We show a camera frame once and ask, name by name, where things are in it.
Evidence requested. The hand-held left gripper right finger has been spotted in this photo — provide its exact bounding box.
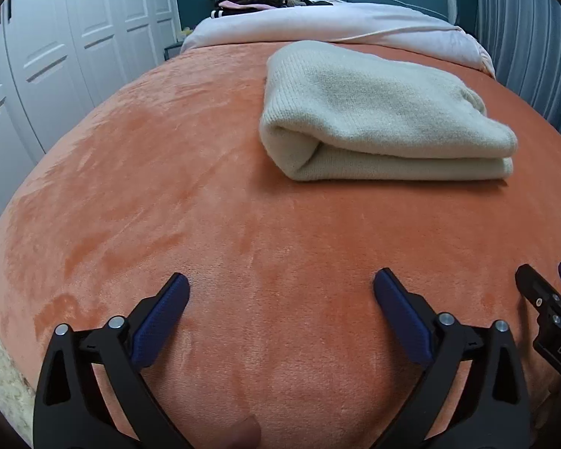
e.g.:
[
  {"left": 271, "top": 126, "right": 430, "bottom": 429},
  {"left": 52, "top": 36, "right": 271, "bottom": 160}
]
[{"left": 373, "top": 268, "right": 530, "bottom": 449}]

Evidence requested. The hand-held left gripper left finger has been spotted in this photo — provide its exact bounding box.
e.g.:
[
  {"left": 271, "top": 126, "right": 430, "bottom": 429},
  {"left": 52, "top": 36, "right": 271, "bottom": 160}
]
[{"left": 33, "top": 272, "right": 197, "bottom": 449}]

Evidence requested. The cream knit cardigan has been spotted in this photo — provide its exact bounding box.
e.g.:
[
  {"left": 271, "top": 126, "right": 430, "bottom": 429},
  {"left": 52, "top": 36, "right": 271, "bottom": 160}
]
[{"left": 259, "top": 40, "right": 518, "bottom": 182}]

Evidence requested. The person's left hand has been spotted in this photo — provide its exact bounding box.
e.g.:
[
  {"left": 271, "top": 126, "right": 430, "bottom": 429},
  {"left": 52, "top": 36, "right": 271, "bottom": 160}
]
[{"left": 228, "top": 415, "right": 263, "bottom": 449}]

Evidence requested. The orange plush blanket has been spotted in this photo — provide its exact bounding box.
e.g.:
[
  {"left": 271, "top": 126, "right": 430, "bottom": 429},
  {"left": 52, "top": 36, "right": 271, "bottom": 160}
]
[{"left": 0, "top": 42, "right": 561, "bottom": 449}]

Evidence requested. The cream shaggy rug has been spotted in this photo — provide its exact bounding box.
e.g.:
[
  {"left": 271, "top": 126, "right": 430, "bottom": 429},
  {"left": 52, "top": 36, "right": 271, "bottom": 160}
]
[{"left": 0, "top": 325, "right": 36, "bottom": 440}]

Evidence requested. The grey curtain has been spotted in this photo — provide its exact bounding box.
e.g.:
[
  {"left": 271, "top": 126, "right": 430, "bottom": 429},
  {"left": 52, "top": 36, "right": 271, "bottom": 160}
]
[{"left": 474, "top": 0, "right": 561, "bottom": 155}]

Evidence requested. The pale pink duvet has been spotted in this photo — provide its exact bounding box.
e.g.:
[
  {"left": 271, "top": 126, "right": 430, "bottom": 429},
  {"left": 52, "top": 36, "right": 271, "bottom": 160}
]
[{"left": 180, "top": 2, "right": 496, "bottom": 78}]

